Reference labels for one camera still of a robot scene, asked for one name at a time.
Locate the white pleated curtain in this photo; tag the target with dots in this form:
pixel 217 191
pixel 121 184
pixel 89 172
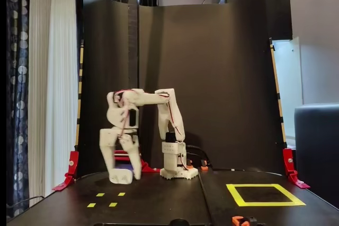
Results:
pixel 53 77

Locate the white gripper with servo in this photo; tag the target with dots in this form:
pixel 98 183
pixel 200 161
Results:
pixel 109 138

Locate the orange black spring clamp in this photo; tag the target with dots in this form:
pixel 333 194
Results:
pixel 237 221

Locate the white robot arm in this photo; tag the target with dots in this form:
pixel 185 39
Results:
pixel 173 165

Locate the black backdrop board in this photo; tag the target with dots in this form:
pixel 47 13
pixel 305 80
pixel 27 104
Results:
pixel 225 91

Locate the yellow tape square outline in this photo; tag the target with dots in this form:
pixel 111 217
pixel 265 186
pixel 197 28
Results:
pixel 265 204

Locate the red screw clamp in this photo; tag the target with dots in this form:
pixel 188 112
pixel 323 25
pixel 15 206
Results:
pixel 117 155

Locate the red corner bracket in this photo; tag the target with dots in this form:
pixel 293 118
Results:
pixel 288 161
pixel 72 162

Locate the white cabinet door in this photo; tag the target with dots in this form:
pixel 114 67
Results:
pixel 288 77

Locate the blue patterned curtain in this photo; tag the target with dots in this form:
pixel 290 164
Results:
pixel 17 77

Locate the small orange black clamp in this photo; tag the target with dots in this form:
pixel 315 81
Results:
pixel 188 167
pixel 203 167

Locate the blue white charger block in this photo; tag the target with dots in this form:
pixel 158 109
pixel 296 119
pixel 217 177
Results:
pixel 120 178

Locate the yellow black striped stick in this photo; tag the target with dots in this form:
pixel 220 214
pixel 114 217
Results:
pixel 80 75
pixel 277 91

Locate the dark blue sofa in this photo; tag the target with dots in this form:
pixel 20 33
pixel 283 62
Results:
pixel 317 144

